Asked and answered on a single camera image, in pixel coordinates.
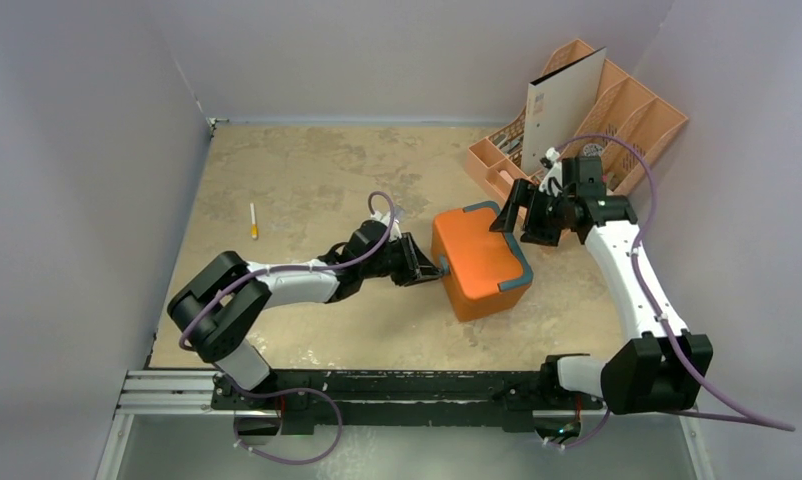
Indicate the peach desk organizer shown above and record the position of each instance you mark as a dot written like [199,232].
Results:
[627,124]

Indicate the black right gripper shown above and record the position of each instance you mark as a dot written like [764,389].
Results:
[536,211]

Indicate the white binder folder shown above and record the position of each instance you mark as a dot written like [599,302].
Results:
[559,100]

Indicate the orange medicine kit box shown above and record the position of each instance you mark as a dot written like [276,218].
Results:
[470,298]

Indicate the white yellow thermometer pen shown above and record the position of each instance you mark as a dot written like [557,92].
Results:
[254,223]

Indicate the teal box carry handle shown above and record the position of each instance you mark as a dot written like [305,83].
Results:
[497,257]

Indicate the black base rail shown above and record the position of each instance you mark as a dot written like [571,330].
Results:
[513,401]

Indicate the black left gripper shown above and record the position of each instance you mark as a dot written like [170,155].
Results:
[425,270]

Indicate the aluminium frame rail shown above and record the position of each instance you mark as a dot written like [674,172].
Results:
[152,392]

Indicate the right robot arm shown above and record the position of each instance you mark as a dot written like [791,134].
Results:
[658,367]

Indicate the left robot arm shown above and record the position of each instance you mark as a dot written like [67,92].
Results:
[216,309]

